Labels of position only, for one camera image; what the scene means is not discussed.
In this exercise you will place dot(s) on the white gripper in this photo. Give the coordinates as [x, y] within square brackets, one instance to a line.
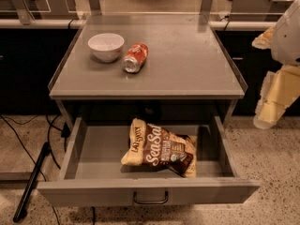
[288, 37]

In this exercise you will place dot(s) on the brown sea salt chip bag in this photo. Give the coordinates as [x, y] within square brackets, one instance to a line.
[157, 147]

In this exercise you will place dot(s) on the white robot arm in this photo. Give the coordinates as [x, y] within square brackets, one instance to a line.
[285, 46]

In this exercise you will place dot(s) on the grey cabinet with counter top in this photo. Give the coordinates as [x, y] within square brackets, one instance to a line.
[166, 69]

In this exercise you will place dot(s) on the grey open top drawer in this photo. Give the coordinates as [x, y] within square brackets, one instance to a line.
[92, 173]

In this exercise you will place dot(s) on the orange soda can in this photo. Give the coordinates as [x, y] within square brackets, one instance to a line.
[135, 58]

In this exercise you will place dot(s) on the white ceramic bowl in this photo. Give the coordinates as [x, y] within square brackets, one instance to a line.
[106, 47]

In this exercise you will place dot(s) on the left background desk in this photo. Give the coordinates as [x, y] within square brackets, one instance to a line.
[41, 9]

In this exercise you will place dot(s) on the black bar on floor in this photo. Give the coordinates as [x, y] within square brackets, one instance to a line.
[21, 209]

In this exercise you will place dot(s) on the dark metal drawer handle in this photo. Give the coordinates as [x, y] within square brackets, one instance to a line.
[150, 198]

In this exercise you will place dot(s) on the white horizontal rail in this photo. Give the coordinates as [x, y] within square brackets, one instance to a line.
[155, 22]

